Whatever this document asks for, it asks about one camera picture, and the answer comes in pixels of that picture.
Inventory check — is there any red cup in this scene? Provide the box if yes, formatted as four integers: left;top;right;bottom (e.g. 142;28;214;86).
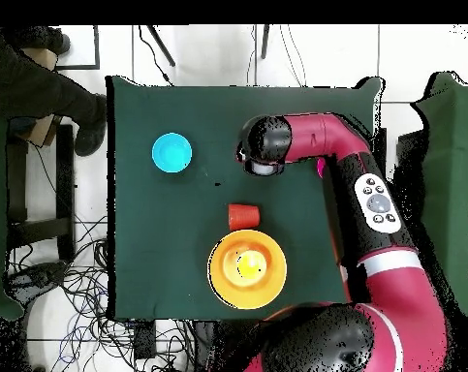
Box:
228;203;262;233

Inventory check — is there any yellow cup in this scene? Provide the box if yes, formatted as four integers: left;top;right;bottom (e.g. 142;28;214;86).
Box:
235;249;268;281

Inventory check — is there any large orange bowl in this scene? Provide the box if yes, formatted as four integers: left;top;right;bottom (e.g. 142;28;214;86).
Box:
206;229;288;311

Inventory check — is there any small light blue bowl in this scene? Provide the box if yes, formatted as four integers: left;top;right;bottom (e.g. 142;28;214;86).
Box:
151;132;194;174

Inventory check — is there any dark green tablecloth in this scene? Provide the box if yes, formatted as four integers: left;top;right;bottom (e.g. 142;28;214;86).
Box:
105;75;386;324

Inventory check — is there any black power adapter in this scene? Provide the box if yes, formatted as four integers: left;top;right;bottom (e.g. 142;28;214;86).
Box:
133;319;158;360

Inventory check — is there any black tripod leg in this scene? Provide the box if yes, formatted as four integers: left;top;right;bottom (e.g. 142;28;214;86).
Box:
145;24;176;68
260;24;271;60

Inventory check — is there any black stool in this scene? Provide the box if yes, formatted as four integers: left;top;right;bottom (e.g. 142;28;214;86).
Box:
6;123;77;264

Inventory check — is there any person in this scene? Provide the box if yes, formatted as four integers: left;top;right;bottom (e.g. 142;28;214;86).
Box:
0;24;109;158

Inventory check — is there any dark grey pedestal foot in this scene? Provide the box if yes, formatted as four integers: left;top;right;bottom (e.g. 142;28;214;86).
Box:
8;261;70;292

